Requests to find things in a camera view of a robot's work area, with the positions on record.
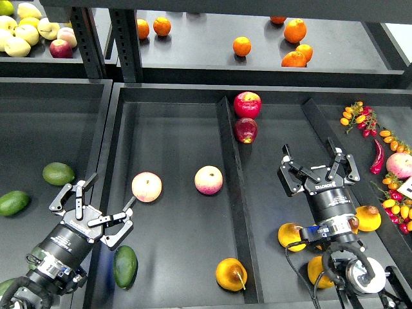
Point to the black centre divided tray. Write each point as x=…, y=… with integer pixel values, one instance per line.
x=180, y=238

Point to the yellow pear pile front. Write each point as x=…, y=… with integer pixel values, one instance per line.
x=16, y=47

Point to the pale peach on shelf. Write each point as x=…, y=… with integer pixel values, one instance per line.
x=67, y=34

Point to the cherry tomato bunch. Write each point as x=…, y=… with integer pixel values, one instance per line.
x=396, y=204
x=362, y=117

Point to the dark red apple on shelf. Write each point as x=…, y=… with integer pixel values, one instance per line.
x=60, y=48

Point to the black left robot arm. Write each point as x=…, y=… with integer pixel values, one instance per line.
x=58, y=269

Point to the red chili pepper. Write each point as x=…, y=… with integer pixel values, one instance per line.
x=379, y=158

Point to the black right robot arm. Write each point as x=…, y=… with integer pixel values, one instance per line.
x=343, y=259

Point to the dark green avocado bottom left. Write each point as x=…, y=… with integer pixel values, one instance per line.
x=4, y=286

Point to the red apple upper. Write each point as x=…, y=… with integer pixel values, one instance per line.
x=247, y=104

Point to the black left tray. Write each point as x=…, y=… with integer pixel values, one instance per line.
x=45, y=121

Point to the black upper shelf tray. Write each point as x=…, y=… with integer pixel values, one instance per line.
x=198, y=50

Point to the orange right small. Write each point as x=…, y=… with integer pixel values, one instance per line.
x=306, y=50

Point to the white label card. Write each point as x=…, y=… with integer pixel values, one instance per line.
x=406, y=188

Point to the bright green avocado left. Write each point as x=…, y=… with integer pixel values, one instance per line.
x=13, y=202

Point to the cherry tomato bunch lower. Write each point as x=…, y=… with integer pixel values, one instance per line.
x=396, y=204

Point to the orange middle shelf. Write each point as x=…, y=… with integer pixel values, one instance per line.
x=241, y=46

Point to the dark red apple lower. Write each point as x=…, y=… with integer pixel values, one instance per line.
x=246, y=130

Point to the cherry tomato bunch upper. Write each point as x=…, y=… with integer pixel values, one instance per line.
x=362, y=117

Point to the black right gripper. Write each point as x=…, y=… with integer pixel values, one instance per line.
x=326, y=188

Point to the orange partly hidden top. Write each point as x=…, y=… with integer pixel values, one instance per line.
x=277, y=20

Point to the black perforated shelf post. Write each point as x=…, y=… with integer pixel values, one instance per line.
x=125, y=31

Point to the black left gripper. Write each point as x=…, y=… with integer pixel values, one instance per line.
x=73, y=238

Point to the yellow pear pile middle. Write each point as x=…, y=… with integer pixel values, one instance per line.
x=27, y=32

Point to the large orange upper right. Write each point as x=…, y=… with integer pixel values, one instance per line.
x=295, y=31

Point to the orange front right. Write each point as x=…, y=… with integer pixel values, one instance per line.
x=294, y=59

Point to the pink apple right edge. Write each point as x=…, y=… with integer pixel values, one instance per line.
x=400, y=165

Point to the pink apple centre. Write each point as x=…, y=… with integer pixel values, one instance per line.
x=208, y=180

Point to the black perforated post left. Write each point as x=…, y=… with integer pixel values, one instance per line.
x=88, y=43

